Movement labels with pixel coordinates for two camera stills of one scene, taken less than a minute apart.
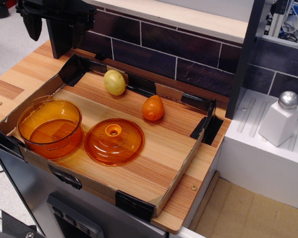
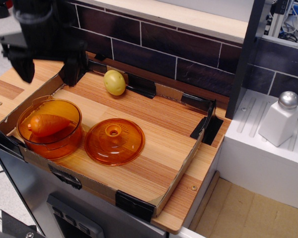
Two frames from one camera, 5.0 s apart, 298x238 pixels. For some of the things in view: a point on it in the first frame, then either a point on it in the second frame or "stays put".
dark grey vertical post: [240, 82] stays put
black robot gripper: [80, 13] -> [47, 33]
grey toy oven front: [60, 209] stays put
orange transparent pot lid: [114, 142] stays put
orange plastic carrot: [153, 108] -> [42, 125]
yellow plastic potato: [114, 82] stays put
